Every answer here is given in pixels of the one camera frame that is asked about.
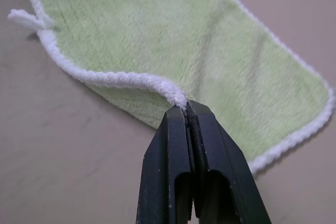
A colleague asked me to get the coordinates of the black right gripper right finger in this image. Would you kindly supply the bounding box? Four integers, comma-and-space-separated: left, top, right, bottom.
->
186, 100, 272, 224

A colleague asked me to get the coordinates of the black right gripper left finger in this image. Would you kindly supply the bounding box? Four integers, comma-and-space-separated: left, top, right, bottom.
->
135, 107, 194, 224

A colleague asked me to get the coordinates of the light green towel white trim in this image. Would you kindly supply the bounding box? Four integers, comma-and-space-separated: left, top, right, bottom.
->
7, 0, 334, 175

